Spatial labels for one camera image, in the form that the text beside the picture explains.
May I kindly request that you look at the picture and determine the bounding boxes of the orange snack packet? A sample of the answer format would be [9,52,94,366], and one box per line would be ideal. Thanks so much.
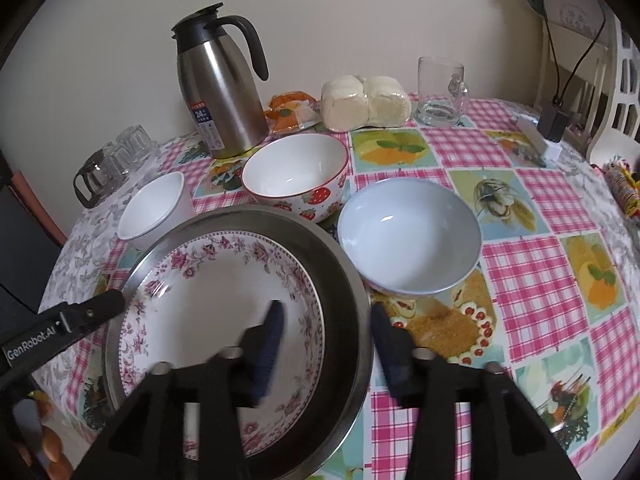
[264,91,321,136]

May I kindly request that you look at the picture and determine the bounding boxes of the paper bag on chair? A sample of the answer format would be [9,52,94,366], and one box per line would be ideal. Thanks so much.
[526,0,611,46]

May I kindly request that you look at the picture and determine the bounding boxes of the white lattice chair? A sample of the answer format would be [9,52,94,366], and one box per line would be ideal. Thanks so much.
[535,5,639,167]

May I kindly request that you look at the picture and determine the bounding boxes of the light blue bowl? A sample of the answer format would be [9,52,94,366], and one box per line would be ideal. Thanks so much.
[337,178,483,298]

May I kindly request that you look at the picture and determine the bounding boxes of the stainless steel thermos jug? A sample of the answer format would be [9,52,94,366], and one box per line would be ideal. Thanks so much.
[171,2,269,158]

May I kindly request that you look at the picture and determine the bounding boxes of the strawberry pattern bowl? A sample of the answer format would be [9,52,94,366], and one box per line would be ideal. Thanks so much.
[241,133,349,223]

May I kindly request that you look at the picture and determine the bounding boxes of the grey floral under cloth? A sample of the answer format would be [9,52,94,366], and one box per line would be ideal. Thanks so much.
[37,134,166,401]

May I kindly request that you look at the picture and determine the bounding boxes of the white power strip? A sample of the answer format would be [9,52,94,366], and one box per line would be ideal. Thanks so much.
[516,115,562,162]

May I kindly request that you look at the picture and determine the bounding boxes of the stainless steel round tray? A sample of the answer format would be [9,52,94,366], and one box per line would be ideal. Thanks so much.
[104,205,372,479]

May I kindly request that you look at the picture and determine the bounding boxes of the person's left hand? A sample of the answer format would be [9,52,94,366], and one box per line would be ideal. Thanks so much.
[10,391,74,479]

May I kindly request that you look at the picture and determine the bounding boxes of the black charger cable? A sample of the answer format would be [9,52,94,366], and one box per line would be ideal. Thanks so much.
[531,0,616,111]

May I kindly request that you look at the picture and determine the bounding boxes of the clear drinking glass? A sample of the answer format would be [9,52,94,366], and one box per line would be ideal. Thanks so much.
[113,125,158,176]

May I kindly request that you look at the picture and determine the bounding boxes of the colourful candy roll pack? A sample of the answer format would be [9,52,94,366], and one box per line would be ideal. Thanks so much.
[603,158,639,220]

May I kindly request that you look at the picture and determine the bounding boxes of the clear glass mug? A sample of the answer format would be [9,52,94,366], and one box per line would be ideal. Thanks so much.
[416,56,470,128]

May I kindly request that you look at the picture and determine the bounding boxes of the black power adapter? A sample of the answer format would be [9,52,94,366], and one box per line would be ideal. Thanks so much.
[537,103,570,143]

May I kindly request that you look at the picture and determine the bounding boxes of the floral pink rimmed plate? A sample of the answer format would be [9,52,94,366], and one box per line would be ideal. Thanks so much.
[117,231,324,455]

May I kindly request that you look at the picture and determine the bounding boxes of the small white bowl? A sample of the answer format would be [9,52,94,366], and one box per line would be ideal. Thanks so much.
[117,171,195,252]

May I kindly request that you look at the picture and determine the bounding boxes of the bag of white buns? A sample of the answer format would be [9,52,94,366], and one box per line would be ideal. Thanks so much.
[320,75,412,132]

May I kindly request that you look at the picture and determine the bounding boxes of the glass teapot black handle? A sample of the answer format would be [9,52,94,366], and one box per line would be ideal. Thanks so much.
[73,142,125,209]

